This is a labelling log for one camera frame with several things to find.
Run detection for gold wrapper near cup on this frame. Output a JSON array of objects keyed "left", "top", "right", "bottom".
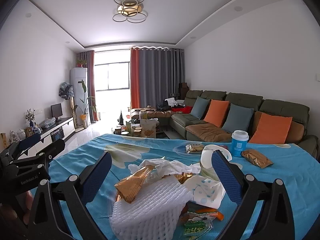
[{"left": 241, "top": 149, "right": 273, "bottom": 168}]

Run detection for blue grey cushion near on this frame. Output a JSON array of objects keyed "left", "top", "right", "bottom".
[{"left": 222, "top": 103, "right": 254, "bottom": 133}]

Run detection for orange cushion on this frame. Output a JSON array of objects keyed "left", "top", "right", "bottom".
[
  {"left": 249, "top": 112, "right": 292, "bottom": 144},
  {"left": 204, "top": 100, "right": 229, "bottom": 127}
]

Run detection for small black monitor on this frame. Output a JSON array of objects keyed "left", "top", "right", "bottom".
[{"left": 50, "top": 103, "right": 63, "bottom": 120}]

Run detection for grey orange curtain right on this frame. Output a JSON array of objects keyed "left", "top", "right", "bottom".
[{"left": 130, "top": 47, "right": 185, "bottom": 108}]

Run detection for left hand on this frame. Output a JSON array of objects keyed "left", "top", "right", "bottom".
[{"left": 1, "top": 191, "right": 33, "bottom": 225}]

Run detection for ring ceiling lamp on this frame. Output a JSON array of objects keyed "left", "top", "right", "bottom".
[{"left": 112, "top": 0, "right": 147, "bottom": 24}]

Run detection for gold snack wrapper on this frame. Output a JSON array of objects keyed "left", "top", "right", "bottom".
[{"left": 114, "top": 165, "right": 155, "bottom": 203}]

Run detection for white tissue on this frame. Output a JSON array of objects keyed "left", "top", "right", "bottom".
[{"left": 128, "top": 158, "right": 201, "bottom": 177}]

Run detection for white standing air conditioner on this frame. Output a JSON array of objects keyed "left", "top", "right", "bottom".
[{"left": 70, "top": 67, "right": 88, "bottom": 126}]

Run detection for tall green potted plant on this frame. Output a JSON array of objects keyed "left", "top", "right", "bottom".
[{"left": 75, "top": 79, "right": 97, "bottom": 129}]

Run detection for white paper cup blue dots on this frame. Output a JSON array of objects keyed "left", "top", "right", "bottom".
[{"left": 200, "top": 144, "right": 233, "bottom": 170}]

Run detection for cluttered coffee table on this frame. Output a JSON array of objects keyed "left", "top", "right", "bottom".
[{"left": 112, "top": 108, "right": 175, "bottom": 139}]

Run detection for blue grey cushion far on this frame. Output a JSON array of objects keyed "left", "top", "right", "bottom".
[{"left": 190, "top": 96, "right": 209, "bottom": 119}]

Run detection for blue floral tablecloth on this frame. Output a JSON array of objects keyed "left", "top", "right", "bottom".
[{"left": 32, "top": 133, "right": 320, "bottom": 240}]

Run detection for green clear snack wrapper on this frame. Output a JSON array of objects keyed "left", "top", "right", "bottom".
[{"left": 179, "top": 213, "right": 213, "bottom": 239}]

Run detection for left window curtain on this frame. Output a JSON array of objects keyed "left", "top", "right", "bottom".
[{"left": 78, "top": 50, "right": 99, "bottom": 123}]

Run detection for small snack packet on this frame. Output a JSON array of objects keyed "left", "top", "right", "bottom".
[{"left": 185, "top": 144, "right": 204, "bottom": 154}]

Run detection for white black tv cabinet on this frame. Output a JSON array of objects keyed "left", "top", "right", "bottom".
[{"left": 19, "top": 117, "right": 75, "bottom": 159}]

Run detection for orange peel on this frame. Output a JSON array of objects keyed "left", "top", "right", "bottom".
[{"left": 183, "top": 206, "right": 224, "bottom": 221}]

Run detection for orange cushion near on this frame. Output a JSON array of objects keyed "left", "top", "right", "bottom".
[{"left": 249, "top": 112, "right": 292, "bottom": 144}]

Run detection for white foam fruit net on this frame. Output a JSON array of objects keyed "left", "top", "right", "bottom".
[{"left": 109, "top": 176, "right": 192, "bottom": 239}]

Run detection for orange cushion far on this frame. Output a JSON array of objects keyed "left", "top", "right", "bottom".
[{"left": 204, "top": 100, "right": 229, "bottom": 127}]

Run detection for blue grey cushion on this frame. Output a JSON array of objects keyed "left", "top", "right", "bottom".
[
  {"left": 222, "top": 103, "right": 254, "bottom": 133},
  {"left": 190, "top": 96, "right": 209, "bottom": 119}
]

